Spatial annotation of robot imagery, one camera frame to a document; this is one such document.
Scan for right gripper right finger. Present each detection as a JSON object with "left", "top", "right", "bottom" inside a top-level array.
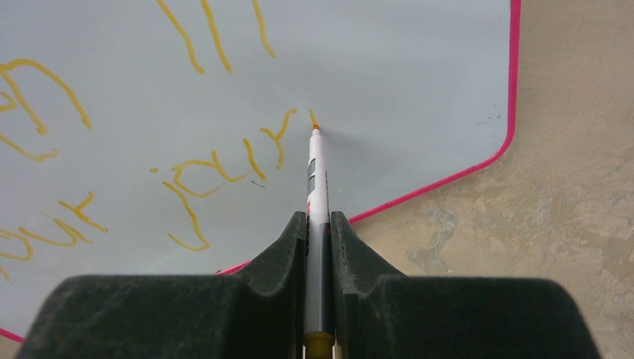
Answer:
[{"left": 330, "top": 212, "right": 600, "bottom": 358}]

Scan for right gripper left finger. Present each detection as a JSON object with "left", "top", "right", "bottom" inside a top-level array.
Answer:
[{"left": 17, "top": 212, "right": 307, "bottom": 358}]

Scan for white marker pen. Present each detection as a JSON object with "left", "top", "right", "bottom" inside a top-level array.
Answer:
[{"left": 304, "top": 125, "right": 335, "bottom": 334}]

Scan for yellow marker cap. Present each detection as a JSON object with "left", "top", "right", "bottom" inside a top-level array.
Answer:
[{"left": 303, "top": 332, "right": 335, "bottom": 359}]

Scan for pink framed whiteboard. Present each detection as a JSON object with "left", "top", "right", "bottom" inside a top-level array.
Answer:
[{"left": 1, "top": 1, "right": 520, "bottom": 341}]

